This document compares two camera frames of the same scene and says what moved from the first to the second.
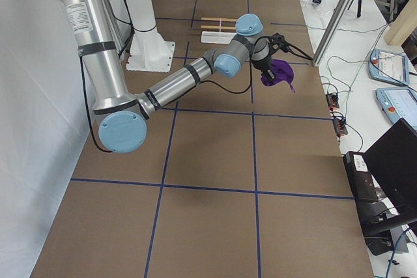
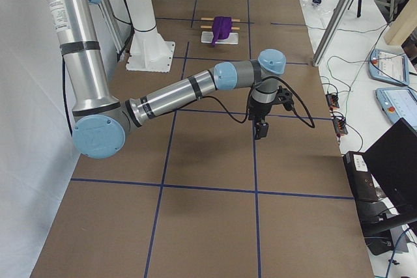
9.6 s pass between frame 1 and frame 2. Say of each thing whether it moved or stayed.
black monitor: stayed
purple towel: moved
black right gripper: moved
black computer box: stayed
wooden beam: stayed
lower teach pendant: stayed
